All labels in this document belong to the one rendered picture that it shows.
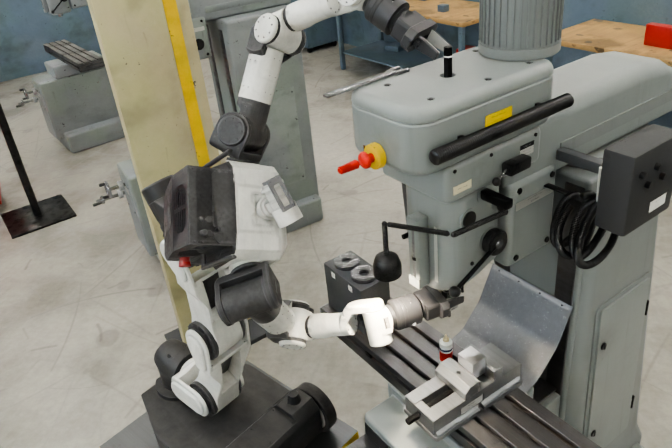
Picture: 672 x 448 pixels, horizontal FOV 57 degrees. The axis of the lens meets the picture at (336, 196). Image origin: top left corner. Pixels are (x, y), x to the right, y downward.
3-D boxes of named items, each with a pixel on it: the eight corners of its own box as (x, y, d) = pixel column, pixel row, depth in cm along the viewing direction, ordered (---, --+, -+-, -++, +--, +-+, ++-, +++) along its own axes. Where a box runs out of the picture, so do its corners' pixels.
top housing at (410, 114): (418, 185, 131) (415, 115, 123) (345, 150, 150) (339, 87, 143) (557, 121, 153) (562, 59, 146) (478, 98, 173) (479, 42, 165)
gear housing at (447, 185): (447, 208, 141) (447, 169, 136) (380, 175, 159) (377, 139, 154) (541, 161, 157) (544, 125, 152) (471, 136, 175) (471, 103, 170)
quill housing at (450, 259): (452, 307, 159) (452, 200, 144) (400, 273, 174) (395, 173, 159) (502, 277, 168) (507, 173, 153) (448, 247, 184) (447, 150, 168)
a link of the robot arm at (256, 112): (227, 92, 160) (215, 143, 161) (258, 100, 157) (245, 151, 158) (247, 99, 171) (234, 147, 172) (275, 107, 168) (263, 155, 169)
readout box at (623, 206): (627, 240, 143) (640, 159, 133) (592, 226, 150) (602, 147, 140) (674, 210, 152) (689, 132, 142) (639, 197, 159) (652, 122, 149)
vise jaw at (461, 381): (465, 401, 171) (465, 390, 169) (435, 375, 180) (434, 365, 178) (480, 390, 173) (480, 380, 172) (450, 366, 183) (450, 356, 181)
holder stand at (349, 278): (364, 335, 208) (360, 288, 199) (328, 304, 225) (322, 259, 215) (392, 320, 214) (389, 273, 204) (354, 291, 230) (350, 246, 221)
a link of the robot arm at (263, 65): (279, 25, 172) (259, 103, 173) (247, 10, 161) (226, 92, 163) (310, 29, 165) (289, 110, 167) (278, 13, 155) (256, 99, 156)
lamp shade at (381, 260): (368, 278, 153) (367, 258, 150) (379, 262, 159) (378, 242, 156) (396, 284, 150) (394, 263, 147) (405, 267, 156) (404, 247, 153)
